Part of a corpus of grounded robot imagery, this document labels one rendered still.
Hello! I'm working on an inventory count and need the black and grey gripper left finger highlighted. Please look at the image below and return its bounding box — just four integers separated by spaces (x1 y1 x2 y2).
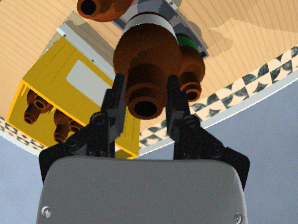
39 73 127 183

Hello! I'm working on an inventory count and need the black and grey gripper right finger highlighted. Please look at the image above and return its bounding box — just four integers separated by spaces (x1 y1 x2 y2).
165 75 250 192

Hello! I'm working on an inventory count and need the yellow crate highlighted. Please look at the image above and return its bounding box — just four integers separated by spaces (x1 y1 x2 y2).
6 36 141 159

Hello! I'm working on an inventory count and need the brown glass bottle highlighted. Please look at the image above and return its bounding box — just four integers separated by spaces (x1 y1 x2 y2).
175 33 206 102
77 0 134 22
34 93 50 110
113 11 182 120
24 89 53 125
54 108 72 143
69 118 84 133

